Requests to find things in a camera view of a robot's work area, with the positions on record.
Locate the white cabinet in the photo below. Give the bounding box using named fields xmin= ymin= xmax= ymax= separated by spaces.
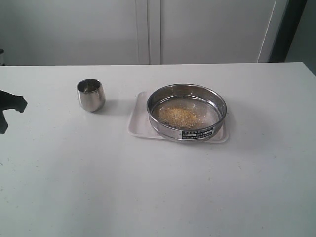
xmin=0 ymin=0 xmax=289 ymax=66

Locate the round stainless steel sieve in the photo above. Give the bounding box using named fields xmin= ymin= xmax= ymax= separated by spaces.
xmin=147 ymin=84 xmax=228 ymax=143

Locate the stainless steel cup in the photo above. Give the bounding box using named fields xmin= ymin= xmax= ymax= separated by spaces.
xmin=77 ymin=79 xmax=106 ymax=112

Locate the yellow and white grain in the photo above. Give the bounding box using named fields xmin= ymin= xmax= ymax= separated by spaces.
xmin=158 ymin=107 xmax=200 ymax=129

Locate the white plastic tray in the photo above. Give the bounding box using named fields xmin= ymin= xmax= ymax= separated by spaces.
xmin=127 ymin=91 xmax=229 ymax=144

